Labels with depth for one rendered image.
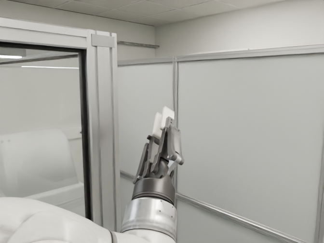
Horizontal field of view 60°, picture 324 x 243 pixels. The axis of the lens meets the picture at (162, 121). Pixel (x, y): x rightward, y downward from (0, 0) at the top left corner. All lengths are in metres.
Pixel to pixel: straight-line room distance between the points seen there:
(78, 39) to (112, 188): 0.34
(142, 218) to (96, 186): 0.24
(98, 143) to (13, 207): 0.32
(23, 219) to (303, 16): 3.61
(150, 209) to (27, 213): 0.18
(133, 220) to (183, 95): 1.59
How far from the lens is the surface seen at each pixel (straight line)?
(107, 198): 0.70
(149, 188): 0.48
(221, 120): 1.81
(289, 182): 1.68
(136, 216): 0.46
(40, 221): 0.35
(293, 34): 3.76
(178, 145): 0.53
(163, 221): 0.45
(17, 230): 0.35
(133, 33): 4.84
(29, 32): 0.57
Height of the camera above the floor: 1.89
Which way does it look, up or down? 9 degrees down
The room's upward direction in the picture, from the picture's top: straight up
